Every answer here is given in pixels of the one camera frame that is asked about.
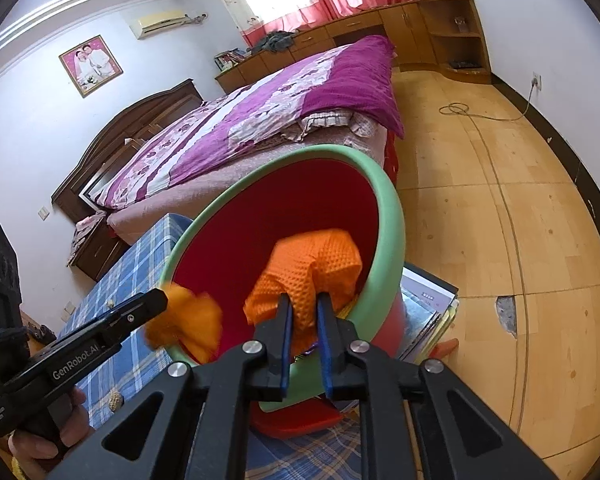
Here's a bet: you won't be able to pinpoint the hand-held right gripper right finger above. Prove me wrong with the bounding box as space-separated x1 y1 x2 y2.
316 292 561 480

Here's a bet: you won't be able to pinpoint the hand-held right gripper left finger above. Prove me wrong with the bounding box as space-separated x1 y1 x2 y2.
45 292 296 480

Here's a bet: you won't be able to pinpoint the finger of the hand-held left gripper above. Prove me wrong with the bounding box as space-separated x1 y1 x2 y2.
97 288 170 341

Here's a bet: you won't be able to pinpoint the orange peel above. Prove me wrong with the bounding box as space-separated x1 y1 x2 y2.
145 282 224 365

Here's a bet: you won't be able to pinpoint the orange foam fruit net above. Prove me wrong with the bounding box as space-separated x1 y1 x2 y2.
244 228 363 343

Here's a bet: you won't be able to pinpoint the red bin with green rim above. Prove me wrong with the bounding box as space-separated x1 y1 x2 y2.
157 144 407 413

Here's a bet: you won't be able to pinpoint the person's left hand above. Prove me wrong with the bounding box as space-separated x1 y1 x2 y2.
7 387 90 480

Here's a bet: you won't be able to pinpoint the blue plaid blanket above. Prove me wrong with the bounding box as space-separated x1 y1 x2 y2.
55 212 376 480

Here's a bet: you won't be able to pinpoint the dark wooden nightstand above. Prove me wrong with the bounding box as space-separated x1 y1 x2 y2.
67 212 131 281

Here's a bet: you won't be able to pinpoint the pink crumpled cloth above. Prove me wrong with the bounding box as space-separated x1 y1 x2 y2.
66 210 110 267

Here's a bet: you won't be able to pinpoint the stack of books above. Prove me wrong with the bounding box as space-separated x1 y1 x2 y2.
395 262 460 363

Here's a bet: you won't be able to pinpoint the bed with pink bedspread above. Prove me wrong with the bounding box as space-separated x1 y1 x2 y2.
107 110 396 246

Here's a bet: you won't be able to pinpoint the dark wooden headboard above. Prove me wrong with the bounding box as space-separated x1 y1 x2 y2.
51 78 204 223

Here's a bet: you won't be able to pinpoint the framed wedding photo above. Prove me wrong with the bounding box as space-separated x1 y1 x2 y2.
58 35 124 99

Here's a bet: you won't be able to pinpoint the purple floral quilt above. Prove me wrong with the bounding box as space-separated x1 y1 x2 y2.
92 35 406 211

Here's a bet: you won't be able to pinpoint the row of books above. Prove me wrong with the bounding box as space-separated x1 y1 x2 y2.
214 49 251 72

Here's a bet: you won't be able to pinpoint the dark crumpled clothes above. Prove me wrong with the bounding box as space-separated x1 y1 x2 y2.
250 30 296 53

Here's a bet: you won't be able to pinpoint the long low wooden cabinet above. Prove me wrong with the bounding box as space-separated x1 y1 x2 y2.
215 0 493 95

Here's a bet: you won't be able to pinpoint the floor cable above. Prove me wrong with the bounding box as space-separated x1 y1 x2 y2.
440 82 536 123

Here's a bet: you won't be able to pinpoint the wall air conditioner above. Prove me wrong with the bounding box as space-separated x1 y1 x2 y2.
130 9 191 40

